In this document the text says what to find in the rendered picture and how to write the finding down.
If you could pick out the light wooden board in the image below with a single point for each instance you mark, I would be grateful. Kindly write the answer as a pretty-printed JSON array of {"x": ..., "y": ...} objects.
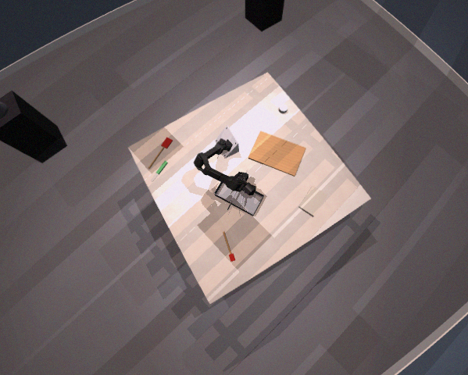
[{"x": 277, "y": 153}]

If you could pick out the red mallet with wooden handle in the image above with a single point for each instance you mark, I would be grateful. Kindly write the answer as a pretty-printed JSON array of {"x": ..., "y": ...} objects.
[{"x": 165, "y": 144}]

